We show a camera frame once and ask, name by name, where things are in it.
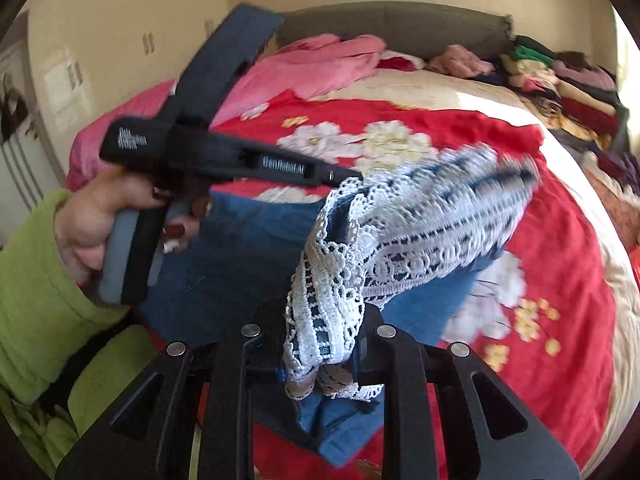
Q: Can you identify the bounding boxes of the pink quilt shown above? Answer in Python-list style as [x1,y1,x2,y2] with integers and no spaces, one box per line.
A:
[65,34,388,191]

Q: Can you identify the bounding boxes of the white wardrobe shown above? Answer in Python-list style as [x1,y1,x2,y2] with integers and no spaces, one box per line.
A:
[27,0,231,181]

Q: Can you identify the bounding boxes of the beige bedsheet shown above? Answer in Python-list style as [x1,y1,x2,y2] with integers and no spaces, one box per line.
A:
[310,50,640,471]

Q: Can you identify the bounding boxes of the pile of folded clothes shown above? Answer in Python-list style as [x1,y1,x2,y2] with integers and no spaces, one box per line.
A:
[500,35,631,146]

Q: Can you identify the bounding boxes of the person's left hand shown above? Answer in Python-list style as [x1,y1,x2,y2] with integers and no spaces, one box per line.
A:
[55,167,216,286]

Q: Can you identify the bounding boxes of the red floral blanket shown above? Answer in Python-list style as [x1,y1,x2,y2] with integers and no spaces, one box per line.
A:
[200,87,618,480]

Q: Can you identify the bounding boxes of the purple clothes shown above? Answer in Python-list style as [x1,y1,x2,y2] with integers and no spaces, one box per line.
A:
[597,150,640,183]

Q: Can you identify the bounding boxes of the floral fabric box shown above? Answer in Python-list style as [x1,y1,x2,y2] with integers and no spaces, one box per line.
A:
[582,160,640,246]

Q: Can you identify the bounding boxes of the dark red garment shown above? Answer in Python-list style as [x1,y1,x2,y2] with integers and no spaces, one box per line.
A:
[377,55,416,72]

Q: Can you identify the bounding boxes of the dark hanging bag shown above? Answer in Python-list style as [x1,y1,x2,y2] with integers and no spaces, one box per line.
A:
[0,74,31,142]

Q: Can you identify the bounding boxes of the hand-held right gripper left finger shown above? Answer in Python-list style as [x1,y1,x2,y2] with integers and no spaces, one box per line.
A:
[55,302,291,480]

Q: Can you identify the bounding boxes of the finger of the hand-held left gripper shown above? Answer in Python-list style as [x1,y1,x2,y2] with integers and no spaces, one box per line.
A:
[322,164,363,187]

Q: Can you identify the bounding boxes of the person's left forearm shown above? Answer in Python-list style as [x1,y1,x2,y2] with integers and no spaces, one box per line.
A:
[0,190,133,406]

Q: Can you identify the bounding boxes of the grey padded headboard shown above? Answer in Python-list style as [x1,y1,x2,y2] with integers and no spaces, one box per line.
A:
[275,1,516,63]

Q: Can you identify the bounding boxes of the pink fuzzy garment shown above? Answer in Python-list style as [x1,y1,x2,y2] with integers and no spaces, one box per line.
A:
[425,44,496,78]

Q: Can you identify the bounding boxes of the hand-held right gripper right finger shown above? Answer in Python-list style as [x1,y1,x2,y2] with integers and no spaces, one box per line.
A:
[354,305,581,480]

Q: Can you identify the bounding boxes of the blue denim pants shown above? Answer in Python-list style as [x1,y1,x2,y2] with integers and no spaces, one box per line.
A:
[140,142,541,468]

